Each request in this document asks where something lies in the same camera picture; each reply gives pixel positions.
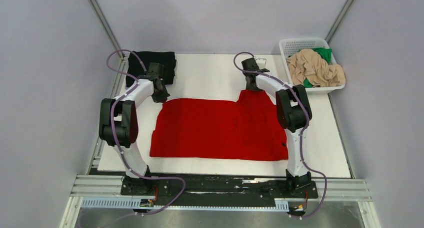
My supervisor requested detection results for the folded black t-shirt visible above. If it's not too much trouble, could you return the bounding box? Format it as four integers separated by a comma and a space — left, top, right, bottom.
127, 51, 177, 85

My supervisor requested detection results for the beige t-shirt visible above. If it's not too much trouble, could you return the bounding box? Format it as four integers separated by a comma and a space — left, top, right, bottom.
286, 49, 346, 88

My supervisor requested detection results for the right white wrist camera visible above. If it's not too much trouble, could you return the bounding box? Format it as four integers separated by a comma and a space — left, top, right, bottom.
255, 58, 267, 69

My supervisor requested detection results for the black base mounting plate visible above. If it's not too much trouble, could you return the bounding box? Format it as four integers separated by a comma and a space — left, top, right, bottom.
120, 173, 319, 207

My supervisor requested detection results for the green t-shirt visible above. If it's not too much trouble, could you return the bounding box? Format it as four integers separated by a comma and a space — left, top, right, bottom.
303, 47, 332, 88

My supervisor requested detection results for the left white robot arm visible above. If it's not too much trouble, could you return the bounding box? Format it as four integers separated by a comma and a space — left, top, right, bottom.
99, 63, 169, 195

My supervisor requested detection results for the left aluminium frame post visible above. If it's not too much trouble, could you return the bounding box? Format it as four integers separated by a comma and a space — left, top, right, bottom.
88, 0, 121, 50

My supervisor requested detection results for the red t-shirt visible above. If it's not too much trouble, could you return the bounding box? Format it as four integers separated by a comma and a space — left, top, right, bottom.
149, 90, 289, 161

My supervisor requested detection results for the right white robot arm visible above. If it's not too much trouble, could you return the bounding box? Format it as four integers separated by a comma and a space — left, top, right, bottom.
241, 57, 313, 198

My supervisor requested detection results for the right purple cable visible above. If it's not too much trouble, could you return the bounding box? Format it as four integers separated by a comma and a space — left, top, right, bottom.
233, 52, 328, 220

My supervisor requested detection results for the aluminium frame post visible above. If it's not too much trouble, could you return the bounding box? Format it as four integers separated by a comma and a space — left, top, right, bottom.
325, 0, 355, 43
88, 0, 121, 50

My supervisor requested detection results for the white slotted cable duct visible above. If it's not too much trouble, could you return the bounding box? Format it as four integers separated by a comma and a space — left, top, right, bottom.
80, 197, 290, 212

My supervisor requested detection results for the right aluminium frame post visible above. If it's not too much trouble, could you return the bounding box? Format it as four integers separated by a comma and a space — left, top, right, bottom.
325, 0, 355, 43

